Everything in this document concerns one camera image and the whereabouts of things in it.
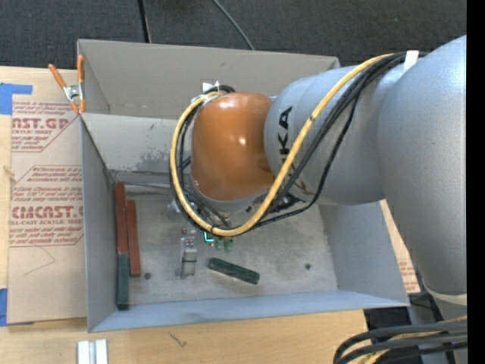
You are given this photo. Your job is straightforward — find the grey metal bin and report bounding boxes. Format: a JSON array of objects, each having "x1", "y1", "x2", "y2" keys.
[{"x1": 77, "y1": 39, "x2": 411, "y2": 334}]

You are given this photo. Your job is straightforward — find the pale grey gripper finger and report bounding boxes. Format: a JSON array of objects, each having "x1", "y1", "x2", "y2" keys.
[
  {"x1": 182, "y1": 235, "x2": 199, "y2": 264},
  {"x1": 178, "y1": 260, "x2": 197, "y2": 280}
]

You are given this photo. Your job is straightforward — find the dark green flat block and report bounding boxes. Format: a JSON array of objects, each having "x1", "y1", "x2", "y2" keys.
[
  {"x1": 115, "y1": 254, "x2": 131, "y2": 312},
  {"x1": 206, "y1": 256, "x2": 261, "y2": 286}
]

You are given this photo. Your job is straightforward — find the red-brown flat block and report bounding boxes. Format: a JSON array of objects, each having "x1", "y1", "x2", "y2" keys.
[
  {"x1": 125, "y1": 199, "x2": 142, "y2": 278},
  {"x1": 114, "y1": 181, "x2": 130, "y2": 258}
]

